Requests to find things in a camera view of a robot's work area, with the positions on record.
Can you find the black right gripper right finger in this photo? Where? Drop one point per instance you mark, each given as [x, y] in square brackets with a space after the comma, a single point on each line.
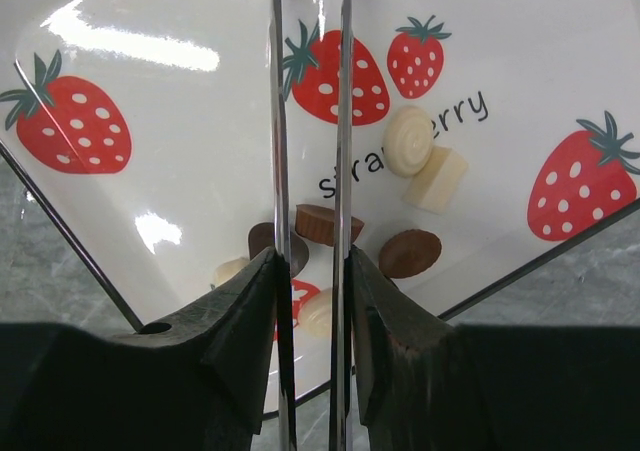
[423, 384]

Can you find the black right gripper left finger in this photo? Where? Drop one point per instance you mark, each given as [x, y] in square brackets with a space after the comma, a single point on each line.
[193, 380]

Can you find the silver metal tongs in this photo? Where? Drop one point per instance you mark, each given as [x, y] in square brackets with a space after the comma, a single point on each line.
[340, 433]

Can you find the white block chocolate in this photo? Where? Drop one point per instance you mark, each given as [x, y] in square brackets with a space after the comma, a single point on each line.
[433, 187]

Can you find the white chocolate piece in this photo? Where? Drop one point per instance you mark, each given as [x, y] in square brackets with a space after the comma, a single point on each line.
[227, 270]

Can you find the white round chocolate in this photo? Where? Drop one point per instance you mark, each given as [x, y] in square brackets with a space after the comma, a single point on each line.
[315, 315]

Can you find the brown round chocolate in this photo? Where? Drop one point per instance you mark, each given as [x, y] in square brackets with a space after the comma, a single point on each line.
[409, 253]

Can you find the dark round chocolate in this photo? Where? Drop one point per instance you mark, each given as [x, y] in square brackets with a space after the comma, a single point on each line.
[262, 236]

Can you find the brown cup chocolate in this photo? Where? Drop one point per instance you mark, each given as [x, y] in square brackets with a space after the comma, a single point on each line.
[316, 223]

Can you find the white swirl chocolate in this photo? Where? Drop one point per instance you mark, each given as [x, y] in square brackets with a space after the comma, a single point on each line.
[408, 141]

